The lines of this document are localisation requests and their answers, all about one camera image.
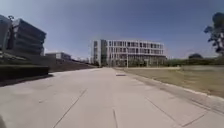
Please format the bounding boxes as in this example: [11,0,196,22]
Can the dark wide steps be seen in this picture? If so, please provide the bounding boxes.
[39,57,98,73]

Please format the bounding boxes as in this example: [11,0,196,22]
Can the row of trees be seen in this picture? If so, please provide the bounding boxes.
[165,53,224,67]

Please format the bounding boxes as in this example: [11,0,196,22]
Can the dark trimmed hedge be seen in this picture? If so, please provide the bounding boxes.
[0,64,50,83]

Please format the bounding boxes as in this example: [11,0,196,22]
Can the white building with many windows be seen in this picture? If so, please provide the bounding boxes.
[89,39,168,68]

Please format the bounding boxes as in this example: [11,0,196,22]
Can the dark building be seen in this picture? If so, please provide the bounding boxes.
[0,14,47,58]

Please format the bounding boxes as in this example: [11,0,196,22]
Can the concrete kerb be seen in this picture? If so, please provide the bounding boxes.
[114,68,224,114]

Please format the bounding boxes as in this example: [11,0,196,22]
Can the low grey building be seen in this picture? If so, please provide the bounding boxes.
[44,51,73,62]

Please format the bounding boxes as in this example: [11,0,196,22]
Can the pale concrete slab pavement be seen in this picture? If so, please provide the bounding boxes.
[0,67,224,128]

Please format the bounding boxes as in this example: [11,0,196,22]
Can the dry grass field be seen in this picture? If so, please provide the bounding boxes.
[123,64,224,99]

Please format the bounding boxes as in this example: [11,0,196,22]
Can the tree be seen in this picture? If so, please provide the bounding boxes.
[203,12,224,56]

